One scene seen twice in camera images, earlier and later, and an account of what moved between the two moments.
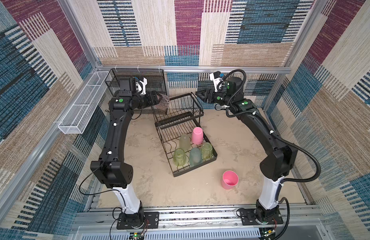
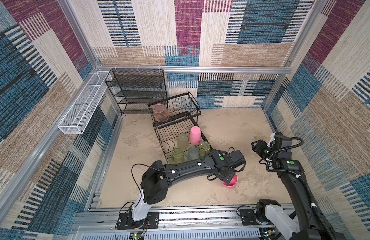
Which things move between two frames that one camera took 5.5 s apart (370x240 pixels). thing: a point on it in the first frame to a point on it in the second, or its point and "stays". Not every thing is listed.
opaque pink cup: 229,179 stays
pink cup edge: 197,136 stays
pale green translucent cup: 185,142 stays
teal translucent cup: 195,156 stays
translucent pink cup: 163,101 to 161,114
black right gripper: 206,93 to 258,146
